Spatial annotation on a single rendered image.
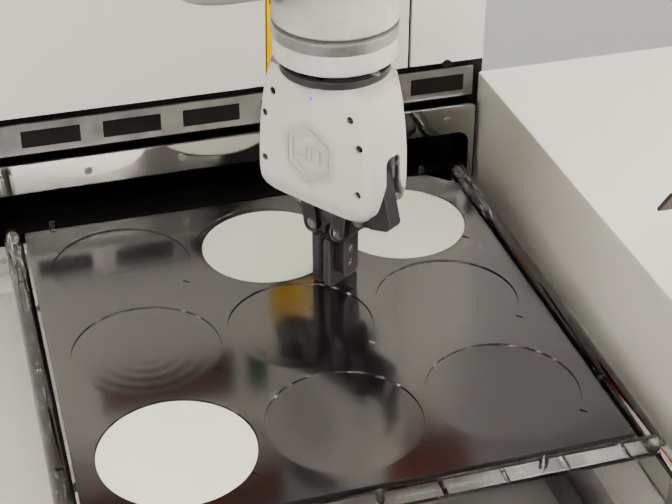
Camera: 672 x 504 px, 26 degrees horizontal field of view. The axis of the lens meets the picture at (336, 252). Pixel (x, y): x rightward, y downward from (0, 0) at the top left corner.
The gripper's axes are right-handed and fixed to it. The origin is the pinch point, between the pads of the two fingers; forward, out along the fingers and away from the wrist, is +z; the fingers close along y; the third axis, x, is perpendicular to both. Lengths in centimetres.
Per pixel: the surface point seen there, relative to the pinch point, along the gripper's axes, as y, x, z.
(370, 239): -1.1, 5.5, 2.1
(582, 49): -79, 176, 72
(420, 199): -1.7, 12.6, 2.1
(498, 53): -90, 161, 71
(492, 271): 8.5, 7.8, 2.1
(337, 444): 12.0, -14.3, 2.0
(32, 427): -11.8, -19.7, 10.0
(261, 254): -6.0, -1.4, 2.0
